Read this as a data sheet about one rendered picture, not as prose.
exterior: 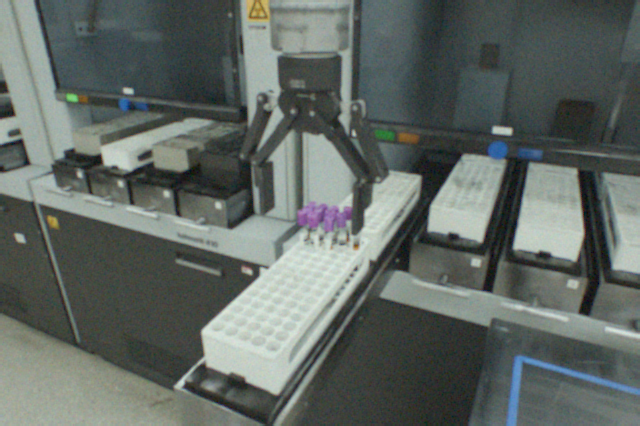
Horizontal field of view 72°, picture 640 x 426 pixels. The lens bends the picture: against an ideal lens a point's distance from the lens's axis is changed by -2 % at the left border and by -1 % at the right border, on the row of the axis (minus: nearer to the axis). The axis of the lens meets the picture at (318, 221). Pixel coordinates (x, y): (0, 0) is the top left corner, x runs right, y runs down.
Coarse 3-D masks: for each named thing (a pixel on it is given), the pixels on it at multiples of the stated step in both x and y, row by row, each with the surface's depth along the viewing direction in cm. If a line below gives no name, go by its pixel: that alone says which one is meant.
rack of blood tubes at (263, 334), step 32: (288, 256) 66; (320, 256) 66; (352, 256) 66; (256, 288) 59; (288, 288) 59; (320, 288) 58; (352, 288) 66; (224, 320) 54; (256, 320) 53; (288, 320) 53; (320, 320) 61; (224, 352) 50; (256, 352) 48; (288, 352) 49; (256, 384) 50
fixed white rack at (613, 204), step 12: (612, 192) 88; (624, 192) 88; (636, 192) 89; (600, 204) 94; (612, 204) 83; (624, 204) 83; (636, 204) 83; (612, 216) 80; (624, 216) 79; (636, 216) 79; (612, 228) 85; (624, 228) 74; (636, 228) 74; (612, 240) 82; (624, 240) 70; (636, 240) 70; (612, 252) 74; (624, 252) 70; (636, 252) 69; (612, 264) 73; (624, 264) 71; (636, 264) 70
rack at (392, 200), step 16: (400, 176) 96; (416, 176) 96; (384, 192) 88; (400, 192) 88; (416, 192) 96; (368, 208) 81; (384, 208) 81; (400, 208) 84; (368, 224) 75; (384, 224) 76; (400, 224) 86; (384, 240) 78
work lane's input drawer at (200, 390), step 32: (416, 224) 91; (384, 256) 77; (352, 320) 63; (320, 352) 57; (192, 384) 50; (224, 384) 50; (288, 384) 50; (320, 384) 56; (192, 416) 52; (224, 416) 49; (256, 416) 47; (288, 416) 48
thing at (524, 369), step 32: (512, 352) 54; (544, 352) 54; (576, 352) 54; (608, 352) 54; (480, 384) 49; (512, 384) 49; (544, 384) 49; (576, 384) 49; (608, 384) 49; (480, 416) 46; (512, 416) 46; (544, 416) 46; (576, 416) 46; (608, 416) 46
